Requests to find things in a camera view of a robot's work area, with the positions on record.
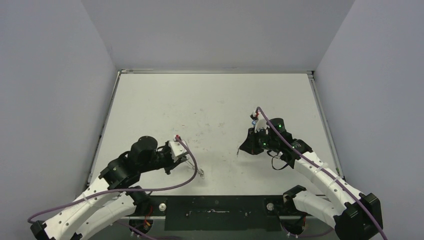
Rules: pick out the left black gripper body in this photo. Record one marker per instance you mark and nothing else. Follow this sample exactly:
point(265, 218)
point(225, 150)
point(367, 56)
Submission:
point(162, 159)

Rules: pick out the clear plastic keyring holder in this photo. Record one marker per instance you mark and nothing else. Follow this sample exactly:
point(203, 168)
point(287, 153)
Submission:
point(199, 171)

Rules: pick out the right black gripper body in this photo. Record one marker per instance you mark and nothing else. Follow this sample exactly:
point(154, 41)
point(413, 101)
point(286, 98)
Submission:
point(253, 143)

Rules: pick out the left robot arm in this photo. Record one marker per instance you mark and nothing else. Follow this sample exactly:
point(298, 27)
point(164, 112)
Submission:
point(113, 194)

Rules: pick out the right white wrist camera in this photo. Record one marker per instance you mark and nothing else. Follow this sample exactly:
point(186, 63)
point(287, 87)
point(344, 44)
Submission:
point(261, 122)

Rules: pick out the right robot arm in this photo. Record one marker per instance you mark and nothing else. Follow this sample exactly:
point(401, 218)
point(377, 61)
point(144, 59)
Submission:
point(352, 214)

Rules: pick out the aluminium front rail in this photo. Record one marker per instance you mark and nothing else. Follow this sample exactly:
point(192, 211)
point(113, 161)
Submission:
point(302, 201)

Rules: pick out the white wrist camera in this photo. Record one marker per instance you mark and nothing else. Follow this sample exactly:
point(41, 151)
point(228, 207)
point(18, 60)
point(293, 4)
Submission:
point(178, 151)
point(261, 122)

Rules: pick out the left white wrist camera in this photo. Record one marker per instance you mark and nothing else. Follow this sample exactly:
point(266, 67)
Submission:
point(178, 151)

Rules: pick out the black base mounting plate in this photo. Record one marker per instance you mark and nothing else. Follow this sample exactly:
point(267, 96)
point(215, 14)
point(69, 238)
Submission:
point(216, 213)

